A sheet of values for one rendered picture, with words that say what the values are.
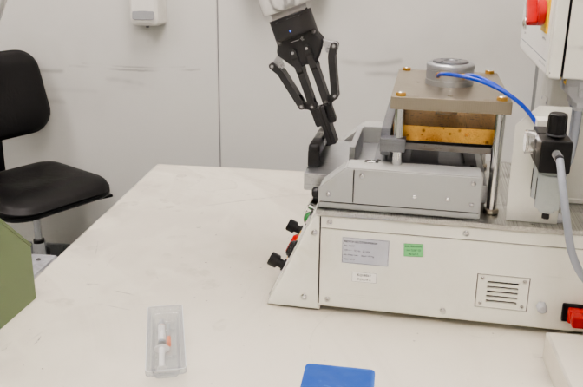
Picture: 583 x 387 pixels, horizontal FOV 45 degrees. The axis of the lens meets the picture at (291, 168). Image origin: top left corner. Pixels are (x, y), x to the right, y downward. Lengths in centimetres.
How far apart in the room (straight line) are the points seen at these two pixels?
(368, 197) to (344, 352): 24
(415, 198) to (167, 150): 190
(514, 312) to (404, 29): 167
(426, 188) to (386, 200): 6
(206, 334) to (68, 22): 200
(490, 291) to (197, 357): 46
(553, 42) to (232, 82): 186
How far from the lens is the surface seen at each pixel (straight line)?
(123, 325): 116
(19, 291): 124
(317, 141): 119
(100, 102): 293
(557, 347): 107
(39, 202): 257
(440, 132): 113
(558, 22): 105
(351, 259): 113
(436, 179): 108
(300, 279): 116
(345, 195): 110
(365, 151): 129
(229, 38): 273
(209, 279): 129
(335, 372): 103
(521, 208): 112
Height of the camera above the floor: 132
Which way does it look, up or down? 17 degrees down
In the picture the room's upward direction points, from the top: 1 degrees clockwise
